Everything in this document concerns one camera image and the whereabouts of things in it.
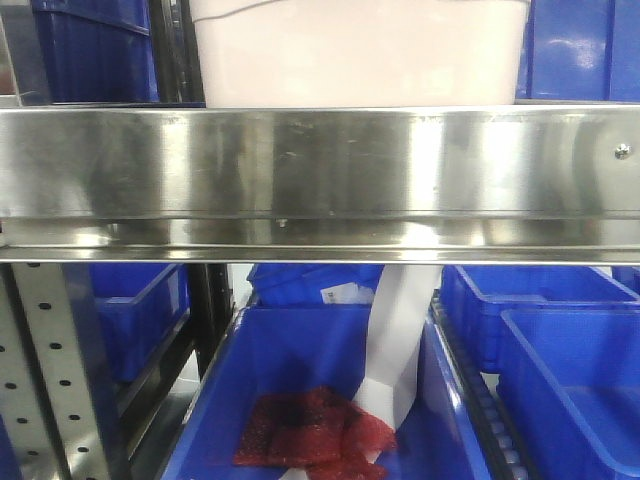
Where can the blue bin centre lower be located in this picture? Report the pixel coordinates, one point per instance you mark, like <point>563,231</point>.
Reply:
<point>296,349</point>

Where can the perforated steel shelf upright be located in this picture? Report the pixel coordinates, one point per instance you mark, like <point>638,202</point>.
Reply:
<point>58,401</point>

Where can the blue bin centre rear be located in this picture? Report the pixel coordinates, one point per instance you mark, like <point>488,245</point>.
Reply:
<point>286,284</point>

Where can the blue bin lower left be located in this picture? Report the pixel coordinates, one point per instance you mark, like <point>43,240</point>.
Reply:
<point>137,305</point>

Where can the blue bin lower right rear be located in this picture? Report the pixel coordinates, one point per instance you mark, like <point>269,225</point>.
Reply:
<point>474,296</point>

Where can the red bubble wrap sheet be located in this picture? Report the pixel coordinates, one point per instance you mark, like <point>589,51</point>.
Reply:
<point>318,431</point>

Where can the blue bin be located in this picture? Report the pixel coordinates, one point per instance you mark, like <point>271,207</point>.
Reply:
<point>570,382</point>
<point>286,284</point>
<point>97,51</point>
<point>296,349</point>
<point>474,296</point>
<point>137,305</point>
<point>581,50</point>

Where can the white paper strip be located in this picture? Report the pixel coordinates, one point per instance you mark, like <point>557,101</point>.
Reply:
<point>396,321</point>

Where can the blue bin upper right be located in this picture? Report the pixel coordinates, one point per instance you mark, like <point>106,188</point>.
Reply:
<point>581,50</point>

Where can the stainless steel shelf rail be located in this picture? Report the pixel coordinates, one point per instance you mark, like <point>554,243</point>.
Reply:
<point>523,184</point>

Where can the roller track rail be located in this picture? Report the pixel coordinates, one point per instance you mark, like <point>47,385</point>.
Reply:
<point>503,454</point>

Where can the white plastic storage bin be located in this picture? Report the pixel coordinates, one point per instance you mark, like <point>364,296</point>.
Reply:
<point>327,54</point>

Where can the blue bin upper left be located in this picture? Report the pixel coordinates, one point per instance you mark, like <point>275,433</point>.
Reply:
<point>97,51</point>

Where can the blue bin lower right front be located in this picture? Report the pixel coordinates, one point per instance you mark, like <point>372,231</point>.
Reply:
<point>570,382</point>

